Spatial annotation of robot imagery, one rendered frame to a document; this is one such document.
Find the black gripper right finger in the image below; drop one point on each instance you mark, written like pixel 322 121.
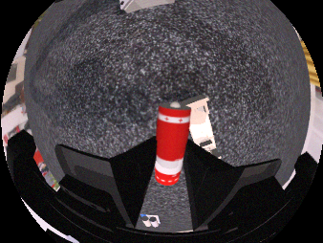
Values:
pixel 211 183

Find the beige battery holder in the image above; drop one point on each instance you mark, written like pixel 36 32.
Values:
pixel 199 125

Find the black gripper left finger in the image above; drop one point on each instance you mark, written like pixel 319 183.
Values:
pixel 126 176

